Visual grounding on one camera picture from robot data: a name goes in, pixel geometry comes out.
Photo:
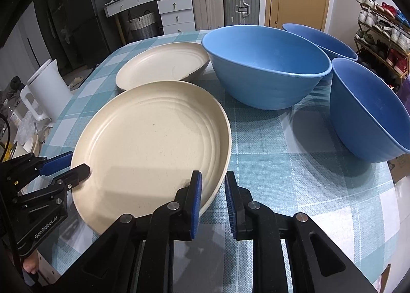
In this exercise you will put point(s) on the white kettle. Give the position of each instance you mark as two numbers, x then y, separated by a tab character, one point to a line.
48	84

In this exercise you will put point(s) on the black refrigerator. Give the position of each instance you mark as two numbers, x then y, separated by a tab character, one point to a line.
80	14

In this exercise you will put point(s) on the blue bowl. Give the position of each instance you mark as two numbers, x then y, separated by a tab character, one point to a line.
362	120
320	40
272	88

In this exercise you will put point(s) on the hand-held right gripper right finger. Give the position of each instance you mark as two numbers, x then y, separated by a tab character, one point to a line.
230	206

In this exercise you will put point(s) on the white drawer desk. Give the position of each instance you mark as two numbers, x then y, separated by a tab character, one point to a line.
176	11

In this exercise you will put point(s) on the woven laundry basket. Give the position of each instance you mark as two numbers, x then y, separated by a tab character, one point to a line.
144	25

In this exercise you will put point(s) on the wooden shoe rack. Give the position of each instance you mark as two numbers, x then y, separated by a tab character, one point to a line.
362	44

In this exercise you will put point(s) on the white suitcase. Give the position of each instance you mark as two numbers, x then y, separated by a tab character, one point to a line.
206	4

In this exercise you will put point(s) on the row of assorted shoes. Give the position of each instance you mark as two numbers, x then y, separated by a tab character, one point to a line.
384	23

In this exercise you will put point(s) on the printed cardboard box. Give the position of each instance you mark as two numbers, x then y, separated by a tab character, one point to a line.
398	168

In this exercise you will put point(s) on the person's left hand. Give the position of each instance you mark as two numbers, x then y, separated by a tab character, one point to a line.
30	265

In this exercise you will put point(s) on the large cream plate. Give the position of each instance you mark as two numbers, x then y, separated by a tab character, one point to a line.
144	152

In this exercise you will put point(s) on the teal checked tablecloth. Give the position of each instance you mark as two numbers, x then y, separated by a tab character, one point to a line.
282	168

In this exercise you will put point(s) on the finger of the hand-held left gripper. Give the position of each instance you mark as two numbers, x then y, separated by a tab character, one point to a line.
57	162
77	173

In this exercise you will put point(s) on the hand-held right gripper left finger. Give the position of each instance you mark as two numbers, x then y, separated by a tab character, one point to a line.
197	203

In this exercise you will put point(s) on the silver suitcase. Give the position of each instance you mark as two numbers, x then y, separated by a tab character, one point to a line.
240	1

